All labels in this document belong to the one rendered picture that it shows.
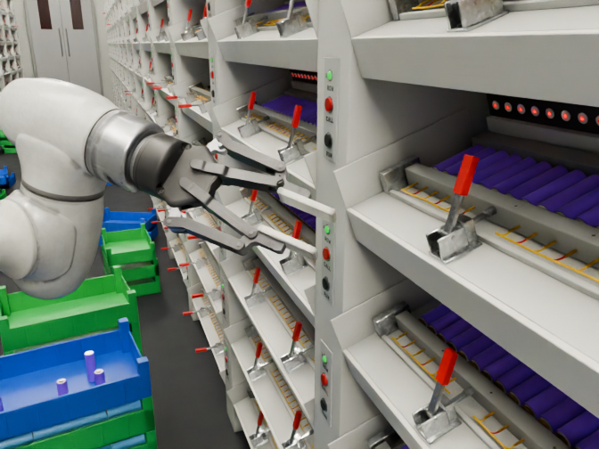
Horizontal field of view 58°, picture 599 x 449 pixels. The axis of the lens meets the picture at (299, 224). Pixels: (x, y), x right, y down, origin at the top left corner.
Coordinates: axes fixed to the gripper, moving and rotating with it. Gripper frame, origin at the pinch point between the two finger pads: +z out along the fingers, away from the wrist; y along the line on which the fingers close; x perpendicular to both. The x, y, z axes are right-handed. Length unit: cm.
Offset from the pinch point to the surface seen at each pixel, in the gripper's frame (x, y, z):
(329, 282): -13.3, 2.1, 3.9
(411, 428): -4.1, 14.4, 19.5
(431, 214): 3.6, -5.5, 13.0
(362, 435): -25.6, 17.7, 15.6
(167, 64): -146, -86, -128
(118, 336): -60, 24, -41
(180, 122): -106, -47, -83
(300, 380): -42.1, 14.7, 2.5
